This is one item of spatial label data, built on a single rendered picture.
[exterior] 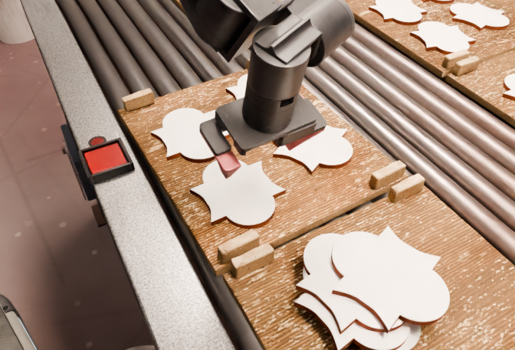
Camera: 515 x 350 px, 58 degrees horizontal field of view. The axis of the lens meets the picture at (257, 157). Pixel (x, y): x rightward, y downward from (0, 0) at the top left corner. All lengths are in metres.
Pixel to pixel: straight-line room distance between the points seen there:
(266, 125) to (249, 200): 0.22
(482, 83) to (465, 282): 0.49
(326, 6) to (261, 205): 0.32
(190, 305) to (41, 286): 1.28
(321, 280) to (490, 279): 0.23
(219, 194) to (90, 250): 1.25
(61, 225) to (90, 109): 1.11
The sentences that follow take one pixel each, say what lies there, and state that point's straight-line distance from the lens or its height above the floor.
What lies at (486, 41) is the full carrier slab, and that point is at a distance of 1.21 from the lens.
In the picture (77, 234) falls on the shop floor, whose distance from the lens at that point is 1.97.
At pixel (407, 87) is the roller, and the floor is 0.91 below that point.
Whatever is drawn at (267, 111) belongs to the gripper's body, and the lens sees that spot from 0.48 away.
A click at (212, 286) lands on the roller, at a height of 0.91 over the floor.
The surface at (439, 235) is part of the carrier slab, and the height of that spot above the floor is 0.94.
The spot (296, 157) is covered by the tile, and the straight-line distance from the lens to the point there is 0.76.
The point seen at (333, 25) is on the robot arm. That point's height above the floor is 1.24.
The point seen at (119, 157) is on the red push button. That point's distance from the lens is 0.82.
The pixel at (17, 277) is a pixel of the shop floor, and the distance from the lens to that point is 1.94.
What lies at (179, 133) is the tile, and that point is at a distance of 0.82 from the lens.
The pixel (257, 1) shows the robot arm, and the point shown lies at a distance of 0.44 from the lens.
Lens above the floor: 1.47
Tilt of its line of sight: 43 degrees down
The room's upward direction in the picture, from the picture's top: straight up
